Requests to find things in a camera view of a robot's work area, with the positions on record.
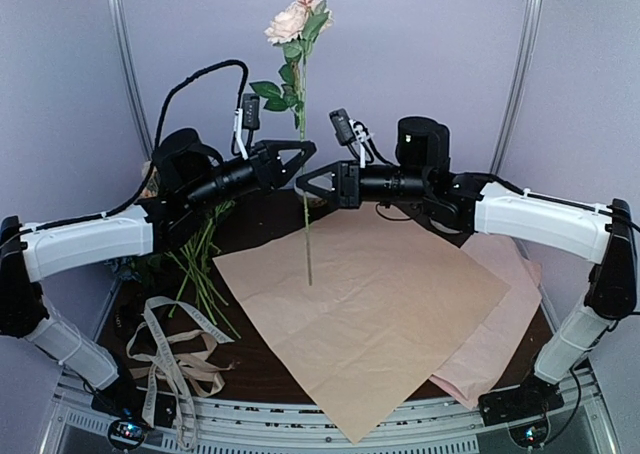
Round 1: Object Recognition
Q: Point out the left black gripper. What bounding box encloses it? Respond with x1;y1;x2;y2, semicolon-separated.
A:
185;139;318;215

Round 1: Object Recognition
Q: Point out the pink fake rose stem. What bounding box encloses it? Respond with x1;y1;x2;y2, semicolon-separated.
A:
248;0;335;288

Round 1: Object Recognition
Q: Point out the tan kraft paper sheet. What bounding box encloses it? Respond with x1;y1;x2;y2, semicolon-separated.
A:
215;203;508;443

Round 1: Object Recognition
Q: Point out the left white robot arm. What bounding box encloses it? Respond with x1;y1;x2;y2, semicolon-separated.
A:
1;128;316;418

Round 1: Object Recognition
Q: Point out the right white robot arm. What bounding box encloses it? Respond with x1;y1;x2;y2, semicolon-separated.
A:
296;116;639;416

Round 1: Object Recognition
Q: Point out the bunch of fake flowers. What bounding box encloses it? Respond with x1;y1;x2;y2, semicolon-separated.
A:
107;158;246;340

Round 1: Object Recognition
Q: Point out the beige printed ribbon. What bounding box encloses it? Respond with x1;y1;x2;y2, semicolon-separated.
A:
126;296;233;452

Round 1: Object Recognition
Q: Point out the pink wrapping paper sheet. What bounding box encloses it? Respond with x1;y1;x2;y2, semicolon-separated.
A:
429;235;541;409

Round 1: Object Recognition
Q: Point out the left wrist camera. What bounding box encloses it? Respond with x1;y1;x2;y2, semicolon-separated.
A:
232;93;260;159

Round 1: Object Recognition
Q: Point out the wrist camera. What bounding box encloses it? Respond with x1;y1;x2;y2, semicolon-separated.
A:
232;93;260;159
329;108;374;168

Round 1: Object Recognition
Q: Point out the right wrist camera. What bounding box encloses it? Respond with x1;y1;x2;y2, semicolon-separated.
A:
329;108;374;168

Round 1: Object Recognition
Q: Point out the left aluminium frame post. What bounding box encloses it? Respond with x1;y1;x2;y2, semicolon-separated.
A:
107;0;153;160

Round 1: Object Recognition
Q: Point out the aluminium frame post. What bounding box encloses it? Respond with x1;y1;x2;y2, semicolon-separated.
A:
490;0;544;175
107;0;153;160

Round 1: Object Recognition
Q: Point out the right aluminium frame post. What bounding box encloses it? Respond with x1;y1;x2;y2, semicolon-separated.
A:
490;0;544;175

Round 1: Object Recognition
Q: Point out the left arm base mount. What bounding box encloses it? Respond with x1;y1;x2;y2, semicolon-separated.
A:
91;393;177;451

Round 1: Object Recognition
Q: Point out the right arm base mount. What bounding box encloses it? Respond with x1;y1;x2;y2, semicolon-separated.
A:
478;387;564;450

